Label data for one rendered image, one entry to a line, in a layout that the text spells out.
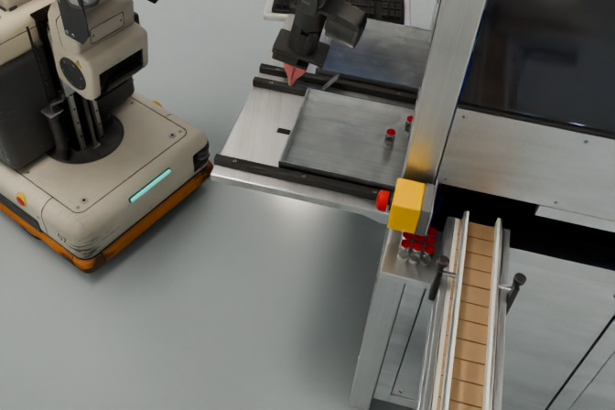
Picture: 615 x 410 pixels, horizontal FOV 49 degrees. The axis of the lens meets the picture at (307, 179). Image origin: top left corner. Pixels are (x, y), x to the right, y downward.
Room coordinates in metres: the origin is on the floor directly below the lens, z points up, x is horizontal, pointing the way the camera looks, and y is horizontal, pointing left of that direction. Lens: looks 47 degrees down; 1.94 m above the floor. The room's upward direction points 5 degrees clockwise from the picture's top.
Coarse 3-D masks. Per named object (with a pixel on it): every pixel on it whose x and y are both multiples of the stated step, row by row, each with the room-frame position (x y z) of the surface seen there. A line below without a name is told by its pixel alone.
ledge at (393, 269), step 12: (396, 240) 0.85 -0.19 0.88; (384, 252) 0.81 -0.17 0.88; (396, 252) 0.82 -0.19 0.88; (384, 264) 0.78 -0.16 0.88; (396, 264) 0.78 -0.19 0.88; (408, 264) 0.79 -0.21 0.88; (420, 264) 0.79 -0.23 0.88; (432, 264) 0.79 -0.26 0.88; (384, 276) 0.76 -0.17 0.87; (396, 276) 0.76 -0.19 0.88; (408, 276) 0.76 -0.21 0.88; (420, 276) 0.76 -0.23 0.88; (432, 276) 0.76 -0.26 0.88
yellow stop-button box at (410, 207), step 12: (396, 180) 0.87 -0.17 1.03; (408, 180) 0.87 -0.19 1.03; (396, 192) 0.84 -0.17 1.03; (408, 192) 0.84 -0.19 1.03; (420, 192) 0.84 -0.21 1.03; (432, 192) 0.84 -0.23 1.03; (396, 204) 0.81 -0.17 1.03; (408, 204) 0.81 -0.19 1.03; (420, 204) 0.81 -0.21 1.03; (432, 204) 0.82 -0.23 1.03; (396, 216) 0.81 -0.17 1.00; (408, 216) 0.80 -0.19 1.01; (420, 216) 0.80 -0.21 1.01; (396, 228) 0.80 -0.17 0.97; (408, 228) 0.80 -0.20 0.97; (420, 228) 0.80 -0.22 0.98
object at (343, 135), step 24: (312, 96) 1.26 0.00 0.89; (336, 96) 1.25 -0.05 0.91; (312, 120) 1.18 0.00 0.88; (336, 120) 1.19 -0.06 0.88; (360, 120) 1.20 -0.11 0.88; (384, 120) 1.20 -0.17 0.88; (288, 144) 1.08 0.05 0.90; (312, 144) 1.10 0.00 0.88; (336, 144) 1.11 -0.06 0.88; (360, 144) 1.12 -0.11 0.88; (288, 168) 1.00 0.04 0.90; (312, 168) 0.99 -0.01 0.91; (336, 168) 1.03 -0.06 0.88; (360, 168) 1.04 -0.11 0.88; (384, 168) 1.04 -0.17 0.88
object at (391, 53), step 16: (368, 32) 1.56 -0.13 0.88; (384, 32) 1.57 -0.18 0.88; (400, 32) 1.56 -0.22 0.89; (416, 32) 1.55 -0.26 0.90; (336, 48) 1.48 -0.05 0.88; (368, 48) 1.49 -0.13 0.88; (384, 48) 1.50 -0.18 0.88; (400, 48) 1.50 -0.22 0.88; (416, 48) 1.51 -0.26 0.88; (336, 64) 1.41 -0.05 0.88; (352, 64) 1.41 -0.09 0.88; (368, 64) 1.42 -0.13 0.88; (384, 64) 1.42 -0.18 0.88; (400, 64) 1.43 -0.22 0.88; (416, 64) 1.44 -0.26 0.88; (352, 80) 1.32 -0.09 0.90; (368, 80) 1.32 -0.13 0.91; (384, 80) 1.36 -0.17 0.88; (400, 80) 1.36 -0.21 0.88; (416, 80) 1.37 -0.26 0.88
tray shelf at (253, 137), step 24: (288, 24) 1.57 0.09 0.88; (312, 72) 1.37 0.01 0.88; (264, 96) 1.26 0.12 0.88; (288, 96) 1.26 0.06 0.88; (360, 96) 1.29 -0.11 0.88; (240, 120) 1.16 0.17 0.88; (264, 120) 1.17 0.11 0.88; (288, 120) 1.18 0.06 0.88; (240, 144) 1.08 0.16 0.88; (264, 144) 1.09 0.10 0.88; (216, 168) 1.00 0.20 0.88; (288, 192) 0.95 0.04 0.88; (312, 192) 0.96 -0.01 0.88; (336, 192) 0.96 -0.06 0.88; (384, 216) 0.91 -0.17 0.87
